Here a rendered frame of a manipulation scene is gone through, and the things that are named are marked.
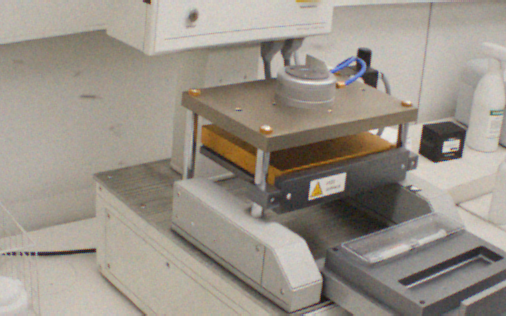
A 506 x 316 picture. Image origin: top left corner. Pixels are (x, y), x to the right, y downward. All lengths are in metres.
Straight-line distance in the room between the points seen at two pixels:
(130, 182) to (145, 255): 0.13
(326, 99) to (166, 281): 0.33
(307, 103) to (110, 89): 0.52
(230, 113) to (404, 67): 1.01
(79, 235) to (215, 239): 0.49
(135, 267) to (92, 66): 0.40
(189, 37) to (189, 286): 0.33
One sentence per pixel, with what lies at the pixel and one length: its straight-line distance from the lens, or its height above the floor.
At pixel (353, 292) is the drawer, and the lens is 1.04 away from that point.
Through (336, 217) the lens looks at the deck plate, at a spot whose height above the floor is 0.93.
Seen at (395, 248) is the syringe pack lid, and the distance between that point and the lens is 1.08.
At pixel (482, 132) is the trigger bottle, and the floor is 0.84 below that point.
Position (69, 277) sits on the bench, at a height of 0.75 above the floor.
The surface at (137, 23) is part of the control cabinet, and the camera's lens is 1.23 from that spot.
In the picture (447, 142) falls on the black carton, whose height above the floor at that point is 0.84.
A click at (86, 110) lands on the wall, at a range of 1.59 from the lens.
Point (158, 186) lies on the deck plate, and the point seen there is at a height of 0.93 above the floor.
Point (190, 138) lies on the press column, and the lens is 1.21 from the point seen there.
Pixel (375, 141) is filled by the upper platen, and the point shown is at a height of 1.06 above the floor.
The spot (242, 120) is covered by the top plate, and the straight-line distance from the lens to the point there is 1.11.
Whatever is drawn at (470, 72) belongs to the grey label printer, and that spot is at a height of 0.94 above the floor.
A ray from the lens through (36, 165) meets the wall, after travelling 1.57.
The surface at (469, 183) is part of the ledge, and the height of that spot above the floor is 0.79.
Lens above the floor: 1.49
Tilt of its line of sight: 22 degrees down
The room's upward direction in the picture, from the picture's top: 6 degrees clockwise
